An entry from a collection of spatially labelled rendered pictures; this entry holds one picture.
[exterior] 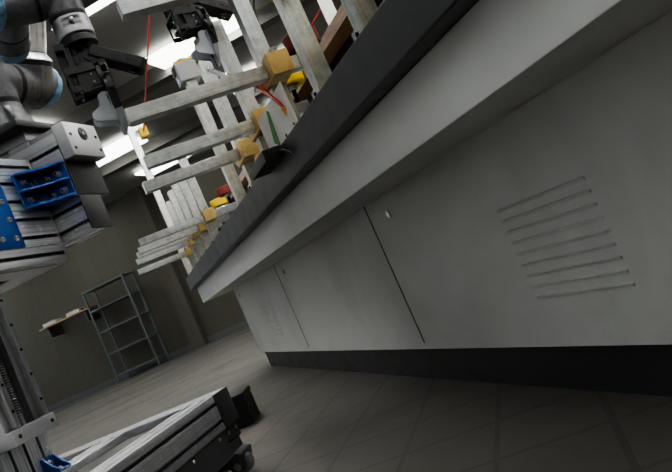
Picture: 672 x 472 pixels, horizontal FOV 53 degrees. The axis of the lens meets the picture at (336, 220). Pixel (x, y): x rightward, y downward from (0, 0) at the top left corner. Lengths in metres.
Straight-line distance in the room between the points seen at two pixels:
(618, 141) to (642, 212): 0.11
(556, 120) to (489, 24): 0.31
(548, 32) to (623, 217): 0.40
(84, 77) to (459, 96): 0.79
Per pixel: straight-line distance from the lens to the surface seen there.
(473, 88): 0.89
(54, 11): 1.50
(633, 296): 1.14
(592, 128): 1.06
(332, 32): 1.57
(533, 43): 0.78
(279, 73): 1.46
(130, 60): 1.47
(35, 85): 2.04
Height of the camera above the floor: 0.41
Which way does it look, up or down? 3 degrees up
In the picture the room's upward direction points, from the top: 24 degrees counter-clockwise
